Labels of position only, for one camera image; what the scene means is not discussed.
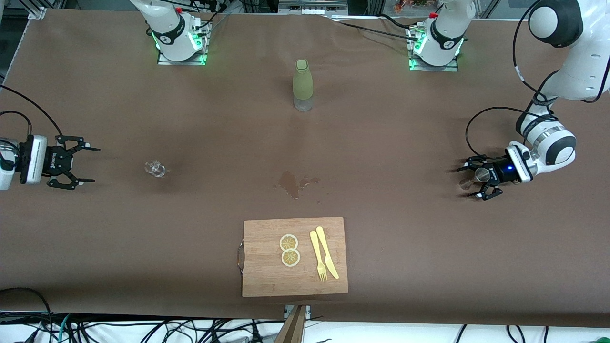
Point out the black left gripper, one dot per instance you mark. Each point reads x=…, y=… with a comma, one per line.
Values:
x=499, y=173

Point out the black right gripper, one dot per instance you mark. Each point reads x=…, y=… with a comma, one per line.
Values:
x=56, y=161

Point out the steel jigger measuring cup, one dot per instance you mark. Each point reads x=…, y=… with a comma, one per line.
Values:
x=482, y=174

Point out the clear glass shaker cup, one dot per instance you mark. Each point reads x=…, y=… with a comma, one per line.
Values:
x=155, y=168

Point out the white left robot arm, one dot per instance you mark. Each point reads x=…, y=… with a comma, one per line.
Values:
x=586, y=62

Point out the brown table cover sheet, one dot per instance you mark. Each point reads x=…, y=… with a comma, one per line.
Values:
x=143, y=238

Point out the yellow plastic knife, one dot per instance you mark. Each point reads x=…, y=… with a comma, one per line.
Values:
x=328, y=252

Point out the yellow plastic fork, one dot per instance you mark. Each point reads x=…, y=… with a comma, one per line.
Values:
x=316, y=250

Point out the spilled liquid puddle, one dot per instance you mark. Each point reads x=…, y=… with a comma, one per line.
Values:
x=289, y=183

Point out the yellow lemon slice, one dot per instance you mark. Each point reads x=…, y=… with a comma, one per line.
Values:
x=290, y=257
x=289, y=242

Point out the green sleeved glass bottle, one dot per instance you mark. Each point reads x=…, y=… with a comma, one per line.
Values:
x=302, y=81

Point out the wooden cutting board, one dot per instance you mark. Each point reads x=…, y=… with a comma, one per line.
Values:
x=267, y=276

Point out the grey power strip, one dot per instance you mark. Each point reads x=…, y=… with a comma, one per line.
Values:
x=312, y=7

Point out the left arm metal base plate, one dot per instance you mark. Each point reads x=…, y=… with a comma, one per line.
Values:
x=452, y=68

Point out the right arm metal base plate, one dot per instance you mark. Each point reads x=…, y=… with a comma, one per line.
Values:
x=164, y=62

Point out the aluminium frame profile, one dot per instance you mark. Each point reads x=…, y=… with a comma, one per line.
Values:
x=38, y=9
x=591, y=16

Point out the small metal bracket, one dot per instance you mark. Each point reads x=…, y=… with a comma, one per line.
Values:
x=307, y=310

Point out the wooden post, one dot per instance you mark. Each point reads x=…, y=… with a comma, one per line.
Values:
x=291, y=331

